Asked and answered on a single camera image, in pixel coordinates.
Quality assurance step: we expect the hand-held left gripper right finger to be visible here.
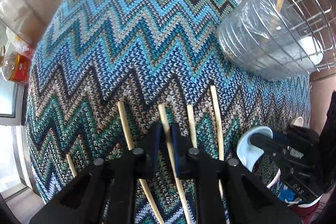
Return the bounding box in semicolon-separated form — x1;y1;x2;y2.
171;123;303;224

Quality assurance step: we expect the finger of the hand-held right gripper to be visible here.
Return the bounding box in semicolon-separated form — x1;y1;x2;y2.
286;125;319;151
251;135;292;169

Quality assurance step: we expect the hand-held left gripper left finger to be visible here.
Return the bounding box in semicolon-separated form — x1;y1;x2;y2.
30;122;163;224

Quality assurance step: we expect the pink ceramic spoon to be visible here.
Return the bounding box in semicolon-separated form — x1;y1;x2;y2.
288;117;304;127

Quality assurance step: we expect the steel wire utensil rack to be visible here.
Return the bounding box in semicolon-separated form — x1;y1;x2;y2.
262;0;336;72

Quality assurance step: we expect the clear plastic liner cup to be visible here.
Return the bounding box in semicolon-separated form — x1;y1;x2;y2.
217;0;324;81

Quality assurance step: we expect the red garment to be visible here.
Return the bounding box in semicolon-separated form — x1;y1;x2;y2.
290;202;326;224

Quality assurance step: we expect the zigzag knit cloth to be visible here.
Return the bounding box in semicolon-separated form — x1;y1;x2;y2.
25;0;311;224

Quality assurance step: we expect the window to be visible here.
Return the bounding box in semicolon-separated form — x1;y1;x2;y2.
0;82;45;203

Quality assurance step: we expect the red tin can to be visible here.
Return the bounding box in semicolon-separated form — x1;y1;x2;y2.
1;52;31;83

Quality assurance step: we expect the white plastic bag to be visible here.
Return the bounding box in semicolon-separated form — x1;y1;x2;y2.
5;26;36;55

